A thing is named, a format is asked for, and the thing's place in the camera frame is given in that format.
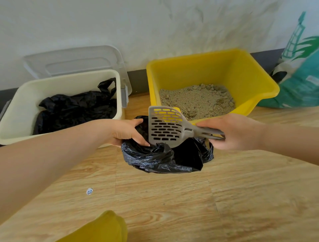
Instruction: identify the pile of black plastic bags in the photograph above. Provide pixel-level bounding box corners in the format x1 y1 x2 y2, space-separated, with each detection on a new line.
33 77 118 136

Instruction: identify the teal white litter bag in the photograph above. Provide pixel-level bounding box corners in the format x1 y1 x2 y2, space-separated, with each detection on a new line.
257 11 319 109

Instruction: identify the dark grey skirting board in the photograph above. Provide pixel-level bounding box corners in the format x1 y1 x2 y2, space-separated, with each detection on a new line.
0 49 284 105

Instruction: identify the person's yellow clothing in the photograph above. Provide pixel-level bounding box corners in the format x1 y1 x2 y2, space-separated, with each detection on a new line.
56 210 128 242

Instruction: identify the person's right hand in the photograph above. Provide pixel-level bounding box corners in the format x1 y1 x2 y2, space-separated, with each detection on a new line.
195 113 268 151

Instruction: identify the yellow litter box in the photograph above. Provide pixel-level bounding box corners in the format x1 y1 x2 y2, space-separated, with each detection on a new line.
146 49 280 125

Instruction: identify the person's left forearm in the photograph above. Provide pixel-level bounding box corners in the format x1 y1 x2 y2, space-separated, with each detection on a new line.
0 119 115 225

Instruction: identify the translucent white bin lid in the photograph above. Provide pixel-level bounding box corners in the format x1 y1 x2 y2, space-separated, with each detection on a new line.
23 45 133 96

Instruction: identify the black plastic garbage bag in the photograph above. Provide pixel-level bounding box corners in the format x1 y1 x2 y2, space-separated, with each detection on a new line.
121 115 214 174

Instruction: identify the beige cat litter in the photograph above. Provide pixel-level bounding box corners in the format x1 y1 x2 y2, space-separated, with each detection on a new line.
159 83 236 121

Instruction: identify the person's left hand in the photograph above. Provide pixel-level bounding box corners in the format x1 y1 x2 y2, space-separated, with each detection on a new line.
96 118 151 148

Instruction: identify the grey slotted litter scoop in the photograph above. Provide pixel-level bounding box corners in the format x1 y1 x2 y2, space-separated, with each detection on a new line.
148 105 225 149

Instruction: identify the cream plastic storage bin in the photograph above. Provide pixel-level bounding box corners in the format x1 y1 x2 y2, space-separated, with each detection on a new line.
0 69 125 148

